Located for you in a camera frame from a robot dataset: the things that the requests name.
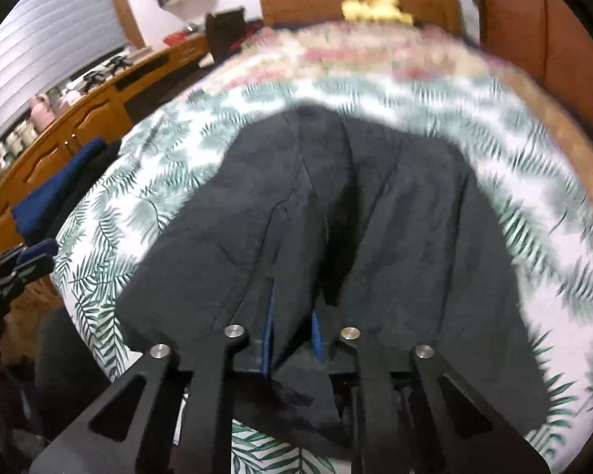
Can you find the grey window blind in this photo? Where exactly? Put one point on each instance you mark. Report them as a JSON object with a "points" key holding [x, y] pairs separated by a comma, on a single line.
{"points": [[44, 49]]}

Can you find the yellow plush toy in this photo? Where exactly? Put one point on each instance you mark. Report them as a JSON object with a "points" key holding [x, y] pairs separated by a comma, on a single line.
{"points": [[375, 7]]}

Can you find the blue cloth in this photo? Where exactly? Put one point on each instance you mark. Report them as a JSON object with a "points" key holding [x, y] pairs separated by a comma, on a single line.
{"points": [[54, 192]]}

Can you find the red dark cloth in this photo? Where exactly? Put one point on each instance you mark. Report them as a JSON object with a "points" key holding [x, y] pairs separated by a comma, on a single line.
{"points": [[244, 39]]}

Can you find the pink bottle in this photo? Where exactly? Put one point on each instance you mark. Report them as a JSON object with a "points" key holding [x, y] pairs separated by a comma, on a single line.
{"points": [[40, 114]]}

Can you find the wooden desk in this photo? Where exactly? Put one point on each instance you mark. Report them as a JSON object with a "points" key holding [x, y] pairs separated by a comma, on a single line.
{"points": [[79, 118]]}

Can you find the red bowl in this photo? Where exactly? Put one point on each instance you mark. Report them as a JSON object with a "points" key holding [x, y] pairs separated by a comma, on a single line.
{"points": [[175, 37]]}

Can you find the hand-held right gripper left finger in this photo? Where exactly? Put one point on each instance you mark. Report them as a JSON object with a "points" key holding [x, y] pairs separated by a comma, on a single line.
{"points": [[270, 335]]}

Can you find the black hand grip tools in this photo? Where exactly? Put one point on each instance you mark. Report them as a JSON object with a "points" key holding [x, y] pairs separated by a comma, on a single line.
{"points": [[106, 71]]}

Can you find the dark grey jacket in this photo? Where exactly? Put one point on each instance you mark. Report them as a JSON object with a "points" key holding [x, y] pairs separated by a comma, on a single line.
{"points": [[400, 237]]}

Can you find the dark chair back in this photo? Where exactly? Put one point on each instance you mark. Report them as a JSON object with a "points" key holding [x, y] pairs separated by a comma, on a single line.
{"points": [[225, 34]]}

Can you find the leaf print bedsheet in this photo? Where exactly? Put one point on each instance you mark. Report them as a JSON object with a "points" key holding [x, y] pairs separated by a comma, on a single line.
{"points": [[143, 158]]}

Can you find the wooden louvered wardrobe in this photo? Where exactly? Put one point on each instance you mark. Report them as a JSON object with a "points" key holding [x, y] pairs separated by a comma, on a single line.
{"points": [[538, 24]]}

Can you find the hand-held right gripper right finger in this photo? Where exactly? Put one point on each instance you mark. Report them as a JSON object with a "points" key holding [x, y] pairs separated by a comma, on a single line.
{"points": [[318, 338]]}

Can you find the floral blanket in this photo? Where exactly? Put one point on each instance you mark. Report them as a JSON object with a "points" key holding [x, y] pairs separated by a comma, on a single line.
{"points": [[375, 54]]}

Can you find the row of white jars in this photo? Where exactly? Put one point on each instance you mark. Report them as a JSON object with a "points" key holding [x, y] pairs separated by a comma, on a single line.
{"points": [[15, 145]]}

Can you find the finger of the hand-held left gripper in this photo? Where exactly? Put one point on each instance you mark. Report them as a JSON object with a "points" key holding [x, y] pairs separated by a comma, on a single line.
{"points": [[7, 289], [37, 252]]}

